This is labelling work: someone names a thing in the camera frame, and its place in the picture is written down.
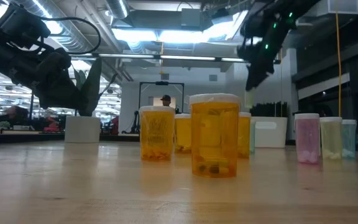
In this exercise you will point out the small white bottle cap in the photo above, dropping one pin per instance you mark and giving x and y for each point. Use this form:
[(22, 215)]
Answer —
[(307, 140)]

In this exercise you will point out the black background robot arm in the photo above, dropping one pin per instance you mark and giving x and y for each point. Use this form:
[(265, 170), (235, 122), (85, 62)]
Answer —
[(134, 123)]

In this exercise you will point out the light green pill bottle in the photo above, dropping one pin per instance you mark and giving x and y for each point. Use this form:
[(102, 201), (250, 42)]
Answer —
[(331, 140)]

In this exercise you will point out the yellow-topped white cup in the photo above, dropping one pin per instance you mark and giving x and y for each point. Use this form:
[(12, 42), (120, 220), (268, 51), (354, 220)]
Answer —
[(214, 140), (156, 133), (183, 133)]

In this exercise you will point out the black background gantry frame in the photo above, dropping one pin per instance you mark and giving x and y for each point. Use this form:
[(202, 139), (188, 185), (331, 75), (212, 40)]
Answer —
[(162, 83)]

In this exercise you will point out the silver ventilation duct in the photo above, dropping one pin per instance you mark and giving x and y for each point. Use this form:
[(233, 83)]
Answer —
[(64, 34), (117, 7)]

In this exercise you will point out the green snake plant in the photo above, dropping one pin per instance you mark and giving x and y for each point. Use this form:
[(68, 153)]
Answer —
[(92, 90)]

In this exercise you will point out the light blue pill bottle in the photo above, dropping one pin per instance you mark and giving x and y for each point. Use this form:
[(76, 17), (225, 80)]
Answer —
[(350, 140)]

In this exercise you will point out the long LED light bar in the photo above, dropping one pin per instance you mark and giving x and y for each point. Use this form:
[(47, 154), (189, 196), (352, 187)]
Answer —
[(185, 58)]

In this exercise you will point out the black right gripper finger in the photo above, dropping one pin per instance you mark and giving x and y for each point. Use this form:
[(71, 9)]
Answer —
[(253, 76), (266, 73)]

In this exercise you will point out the row of black objects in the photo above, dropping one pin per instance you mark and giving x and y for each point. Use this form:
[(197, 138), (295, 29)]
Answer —
[(269, 109)]

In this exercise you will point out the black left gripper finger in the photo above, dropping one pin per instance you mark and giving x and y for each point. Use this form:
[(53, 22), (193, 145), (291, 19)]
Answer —
[(64, 98)]

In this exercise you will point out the teal pill bottle white cap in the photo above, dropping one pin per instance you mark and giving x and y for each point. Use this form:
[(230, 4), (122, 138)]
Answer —
[(253, 137)]

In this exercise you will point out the white plastic bin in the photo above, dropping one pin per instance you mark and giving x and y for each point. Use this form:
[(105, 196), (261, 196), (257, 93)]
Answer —
[(272, 137)]

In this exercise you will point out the person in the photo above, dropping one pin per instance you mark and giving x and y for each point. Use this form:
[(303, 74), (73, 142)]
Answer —
[(166, 99), (15, 113)]

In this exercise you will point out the orange pill bottle white cap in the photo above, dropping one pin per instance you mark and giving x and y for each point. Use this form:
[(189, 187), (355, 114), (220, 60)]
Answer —
[(244, 137)]

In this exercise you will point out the white plant pot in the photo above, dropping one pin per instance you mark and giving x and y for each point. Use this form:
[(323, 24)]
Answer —
[(82, 129)]

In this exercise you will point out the grey square wall vent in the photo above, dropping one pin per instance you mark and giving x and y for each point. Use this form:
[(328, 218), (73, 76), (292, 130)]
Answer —
[(212, 77), (165, 76)]

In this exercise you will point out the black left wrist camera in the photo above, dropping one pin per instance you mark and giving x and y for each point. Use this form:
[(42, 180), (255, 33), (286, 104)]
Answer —
[(23, 26)]

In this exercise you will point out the white ceiling unit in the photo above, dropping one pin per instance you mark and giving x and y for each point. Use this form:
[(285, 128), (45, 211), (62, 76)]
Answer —
[(343, 6)]

